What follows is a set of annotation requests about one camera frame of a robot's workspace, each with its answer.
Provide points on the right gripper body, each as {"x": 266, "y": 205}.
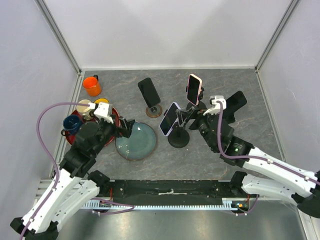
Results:
{"x": 202, "y": 122}

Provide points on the black weighted phone stand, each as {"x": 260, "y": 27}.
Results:
{"x": 178, "y": 138}

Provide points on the orange mug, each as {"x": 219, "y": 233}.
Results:
{"x": 92, "y": 86}

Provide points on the red round tray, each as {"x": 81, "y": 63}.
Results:
{"x": 71, "y": 138}

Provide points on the black folding phone stand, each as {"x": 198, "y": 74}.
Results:
{"x": 229, "y": 116}

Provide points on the cream mug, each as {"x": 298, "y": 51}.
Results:
{"x": 84, "y": 111}

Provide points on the black phone on folding stand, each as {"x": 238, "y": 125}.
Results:
{"x": 235, "y": 102}

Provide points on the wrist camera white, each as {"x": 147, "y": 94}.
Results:
{"x": 102, "y": 110}
{"x": 216, "y": 103}

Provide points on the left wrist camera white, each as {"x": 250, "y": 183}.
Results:
{"x": 102, "y": 110}

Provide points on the yellow mug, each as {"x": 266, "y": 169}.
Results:
{"x": 101, "y": 100}

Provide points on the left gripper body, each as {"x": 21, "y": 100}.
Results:
{"x": 110, "y": 129}

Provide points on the pink case phone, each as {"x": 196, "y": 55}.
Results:
{"x": 194, "y": 87}

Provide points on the dark blue mug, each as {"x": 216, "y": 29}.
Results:
{"x": 71, "y": 125}

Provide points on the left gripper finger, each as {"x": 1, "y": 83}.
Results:
{"x": 127, "y": 133}
{"x": 123, "y": 123}

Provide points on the grey cable duct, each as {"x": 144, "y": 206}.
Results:
{"x": 226, "y": 205}

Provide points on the black phone on wooden stand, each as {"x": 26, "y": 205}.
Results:
{"x": 149, "y": 92}

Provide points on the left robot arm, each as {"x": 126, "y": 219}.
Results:
{"x": 74, "y": 185}

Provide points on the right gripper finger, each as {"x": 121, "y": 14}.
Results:
{"x": 182, "y": 117}
{"x": 193, "y": 111}

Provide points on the teal ceramic plate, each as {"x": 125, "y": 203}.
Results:
{"x": 141, "y": 143}

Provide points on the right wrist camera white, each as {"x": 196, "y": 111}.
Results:
{"x": 216, "y": 103}

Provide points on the black round phone stand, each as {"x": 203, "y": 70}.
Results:
{"x": 201, "y": 105}

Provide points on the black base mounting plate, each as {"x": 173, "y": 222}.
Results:
{"x": 170, "y": 192}

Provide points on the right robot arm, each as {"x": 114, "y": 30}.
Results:
{"x": 286, "y": 182}

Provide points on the lavender case phone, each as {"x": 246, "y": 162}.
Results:
{"x": 169, "y": 119}

